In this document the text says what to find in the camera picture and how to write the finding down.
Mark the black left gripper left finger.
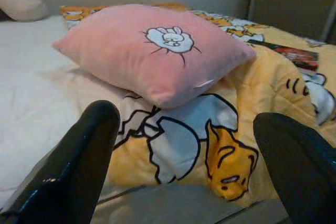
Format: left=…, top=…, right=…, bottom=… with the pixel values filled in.
left=0, top=100, right=121, bottom=224

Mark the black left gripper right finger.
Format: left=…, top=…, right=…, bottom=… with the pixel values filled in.
left=253, top=113, right=336, bottom=224

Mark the yellow cartoon egg blanket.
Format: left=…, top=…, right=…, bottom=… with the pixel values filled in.
left=59, top=2, right=336, bottom=209

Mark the dark glossy cover book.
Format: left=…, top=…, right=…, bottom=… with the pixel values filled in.
left=247, top=38, right=320, bottom=73

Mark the pink rabbit print pillow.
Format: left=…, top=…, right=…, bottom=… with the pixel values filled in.
left=51, top=3, right=257, bottom=110

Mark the white quilted mattress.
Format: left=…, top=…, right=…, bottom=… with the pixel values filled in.
left=0, top=15, right=124, bottom=194

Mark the dark wardrobe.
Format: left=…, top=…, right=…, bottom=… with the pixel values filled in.
left=247, top=0, right=336, bottom=44

